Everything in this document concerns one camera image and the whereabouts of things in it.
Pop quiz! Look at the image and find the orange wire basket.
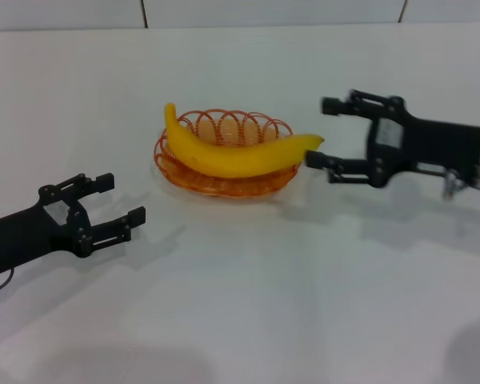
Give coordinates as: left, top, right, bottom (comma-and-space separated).
154, 107, 301, 198

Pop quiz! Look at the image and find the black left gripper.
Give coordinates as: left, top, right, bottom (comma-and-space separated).
0, 172, 147, 275

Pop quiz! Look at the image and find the metal right gripper connector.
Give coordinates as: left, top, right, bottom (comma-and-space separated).
442, 167, 466, 201

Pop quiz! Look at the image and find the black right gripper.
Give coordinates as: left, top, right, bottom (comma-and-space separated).
305, 89, 480, 189

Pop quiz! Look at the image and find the yellow banana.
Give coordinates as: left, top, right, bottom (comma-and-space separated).
163, 102, 326, 179

